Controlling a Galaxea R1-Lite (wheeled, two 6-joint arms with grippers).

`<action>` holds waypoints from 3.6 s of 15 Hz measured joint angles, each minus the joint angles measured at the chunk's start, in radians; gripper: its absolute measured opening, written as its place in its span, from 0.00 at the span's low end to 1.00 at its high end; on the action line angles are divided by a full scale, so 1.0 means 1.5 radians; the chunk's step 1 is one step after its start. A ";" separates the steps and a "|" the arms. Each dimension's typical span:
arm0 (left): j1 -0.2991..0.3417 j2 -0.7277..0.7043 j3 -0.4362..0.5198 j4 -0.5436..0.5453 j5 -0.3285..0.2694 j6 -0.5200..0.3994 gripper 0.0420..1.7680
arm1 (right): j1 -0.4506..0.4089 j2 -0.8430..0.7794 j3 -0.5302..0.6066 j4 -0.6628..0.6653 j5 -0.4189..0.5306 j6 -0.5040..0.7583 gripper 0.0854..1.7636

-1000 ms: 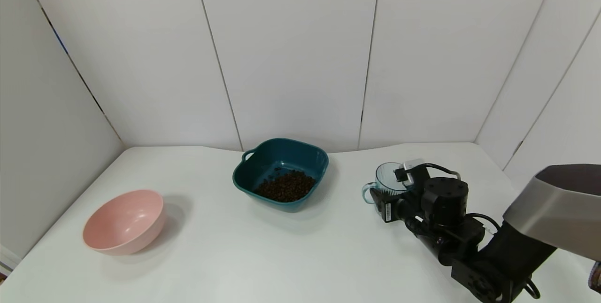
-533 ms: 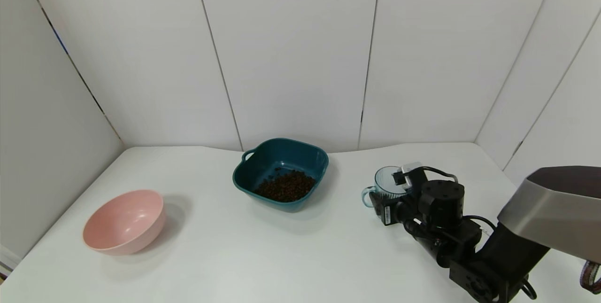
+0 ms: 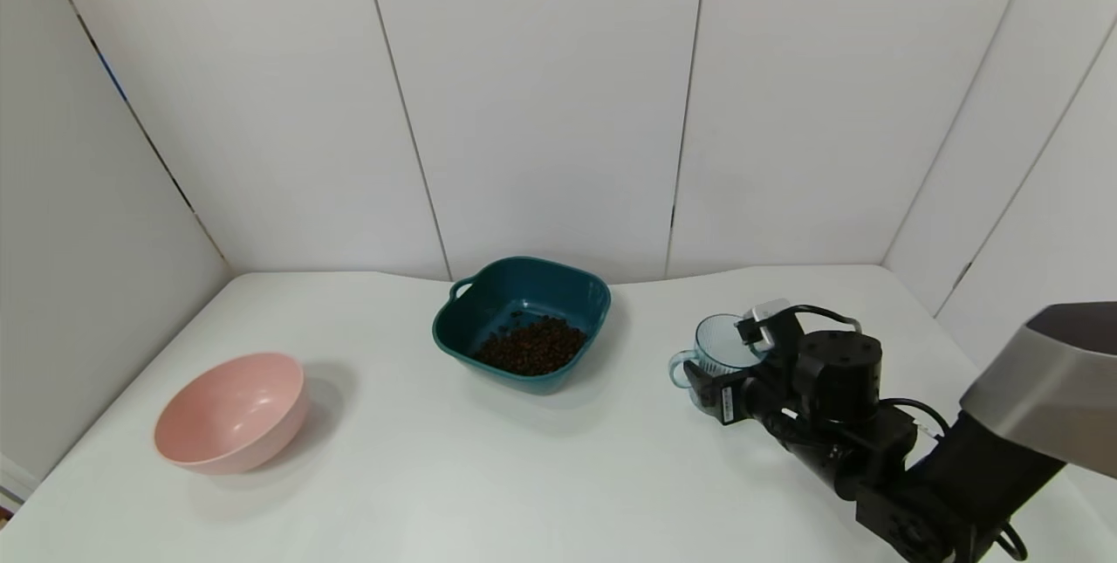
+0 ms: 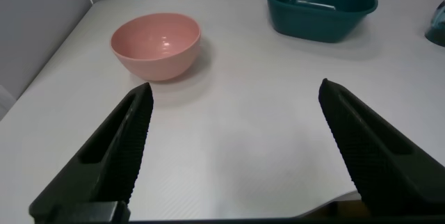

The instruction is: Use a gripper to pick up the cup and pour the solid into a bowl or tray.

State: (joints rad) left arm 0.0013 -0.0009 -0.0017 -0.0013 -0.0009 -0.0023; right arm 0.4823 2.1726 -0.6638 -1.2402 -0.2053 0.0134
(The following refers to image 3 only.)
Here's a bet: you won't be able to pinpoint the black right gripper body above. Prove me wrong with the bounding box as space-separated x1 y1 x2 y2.
709 369 795 433

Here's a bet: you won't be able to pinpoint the translucent blue ribbed plastic cup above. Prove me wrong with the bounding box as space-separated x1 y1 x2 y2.
669 313 769 411

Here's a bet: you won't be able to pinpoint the dark brown granules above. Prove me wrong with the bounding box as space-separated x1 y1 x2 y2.
471 314 590 376

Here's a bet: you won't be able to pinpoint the pink round bowl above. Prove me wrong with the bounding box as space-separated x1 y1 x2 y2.
154 352 309 475

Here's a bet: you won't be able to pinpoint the teal square plastic basin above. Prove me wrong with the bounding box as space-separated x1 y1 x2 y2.
432 257 612 395

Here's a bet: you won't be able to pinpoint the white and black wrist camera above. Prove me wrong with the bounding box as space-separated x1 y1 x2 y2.
736 299 805 354

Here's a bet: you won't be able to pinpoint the black camera cable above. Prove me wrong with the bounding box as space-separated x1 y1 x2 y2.
785 305 863 337

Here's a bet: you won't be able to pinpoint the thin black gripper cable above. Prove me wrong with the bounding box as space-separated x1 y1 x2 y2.
880 397 950 446

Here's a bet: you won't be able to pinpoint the black cable loop at elbow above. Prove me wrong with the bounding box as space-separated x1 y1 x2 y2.
969 521 1031 563

